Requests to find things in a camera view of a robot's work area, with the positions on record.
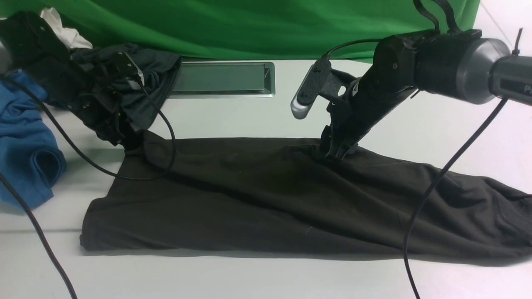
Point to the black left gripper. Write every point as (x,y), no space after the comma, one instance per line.
(90,96)

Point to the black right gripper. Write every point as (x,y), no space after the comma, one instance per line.
(357,104)

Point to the dark gray long-sleeve top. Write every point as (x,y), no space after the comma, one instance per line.
(278,195)

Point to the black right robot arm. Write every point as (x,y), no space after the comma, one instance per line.
(458,64)

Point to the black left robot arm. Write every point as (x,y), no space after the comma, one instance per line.
(28,43)

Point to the dark teal crumpled garment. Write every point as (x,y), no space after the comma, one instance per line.
(160,70)

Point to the white crumpled garment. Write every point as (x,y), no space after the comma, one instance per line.
(70,37)

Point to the blue crumpled garment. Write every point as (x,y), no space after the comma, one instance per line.
(30,159)

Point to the green backdrop cloth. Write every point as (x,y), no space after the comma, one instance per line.
(232,29)

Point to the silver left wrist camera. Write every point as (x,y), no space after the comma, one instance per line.
(126,68)

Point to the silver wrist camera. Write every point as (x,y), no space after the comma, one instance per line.
(126,68)
(321,81)

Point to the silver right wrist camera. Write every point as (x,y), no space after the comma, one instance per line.
(321,81)

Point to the metal table cable hatch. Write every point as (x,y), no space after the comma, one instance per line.
(224,80)

